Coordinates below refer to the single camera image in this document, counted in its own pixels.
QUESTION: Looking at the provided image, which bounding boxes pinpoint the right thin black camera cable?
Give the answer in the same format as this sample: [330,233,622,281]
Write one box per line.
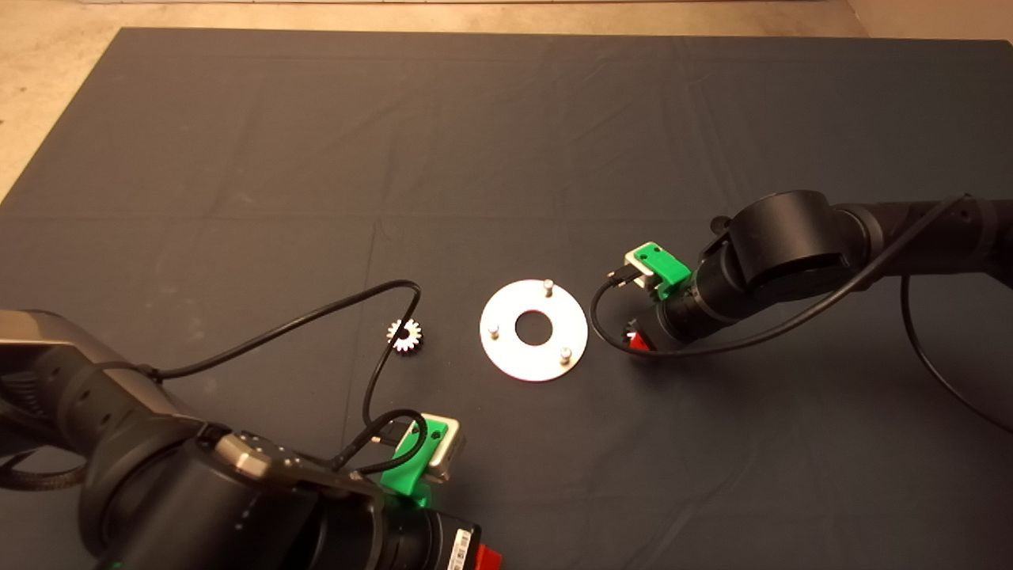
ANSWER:
[590,192,1013,434]

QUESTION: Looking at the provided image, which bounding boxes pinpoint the round metal carrier plate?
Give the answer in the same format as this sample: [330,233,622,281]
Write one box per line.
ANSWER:
[480,279,590,382]

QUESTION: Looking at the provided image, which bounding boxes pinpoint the left braided black loop cable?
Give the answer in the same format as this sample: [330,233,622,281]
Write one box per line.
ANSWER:
[331,408,430,478]

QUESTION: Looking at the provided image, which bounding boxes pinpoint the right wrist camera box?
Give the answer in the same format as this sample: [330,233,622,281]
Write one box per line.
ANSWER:
[625,241,662,290]

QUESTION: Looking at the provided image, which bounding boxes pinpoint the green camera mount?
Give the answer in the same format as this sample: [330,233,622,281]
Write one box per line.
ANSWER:
[637,244,693,302]
[380,420,450,507]

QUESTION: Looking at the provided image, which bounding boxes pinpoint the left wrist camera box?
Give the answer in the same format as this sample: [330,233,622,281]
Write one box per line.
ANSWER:
[415,413,466,484]

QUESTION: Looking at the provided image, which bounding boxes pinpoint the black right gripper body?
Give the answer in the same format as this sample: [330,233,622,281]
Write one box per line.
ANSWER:
[643,279,713,354]

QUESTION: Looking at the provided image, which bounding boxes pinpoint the dark grey table cloth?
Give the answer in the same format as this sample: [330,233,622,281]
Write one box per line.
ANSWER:
[0,28,1013,570]

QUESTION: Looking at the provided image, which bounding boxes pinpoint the small steel planetary gear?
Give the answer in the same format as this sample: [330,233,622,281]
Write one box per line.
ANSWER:
[386,317,423,355]

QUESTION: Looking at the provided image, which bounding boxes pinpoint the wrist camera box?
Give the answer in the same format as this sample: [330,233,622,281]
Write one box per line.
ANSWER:
[415,413,466,484]
[625,241,662,290]

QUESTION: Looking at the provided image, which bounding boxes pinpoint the left green camera mount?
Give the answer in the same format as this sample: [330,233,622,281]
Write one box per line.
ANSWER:
[380,420,450,507]

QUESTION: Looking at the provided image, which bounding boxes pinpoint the right green camera mount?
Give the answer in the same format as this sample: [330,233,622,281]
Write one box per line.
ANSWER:
[637,244,693,302]

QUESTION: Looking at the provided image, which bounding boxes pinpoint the left braided black arm hose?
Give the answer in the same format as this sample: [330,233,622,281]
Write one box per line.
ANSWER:
[0,451,88,492]

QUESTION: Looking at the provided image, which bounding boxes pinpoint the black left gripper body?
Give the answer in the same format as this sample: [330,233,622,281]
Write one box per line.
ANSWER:
[378,505,484,570]

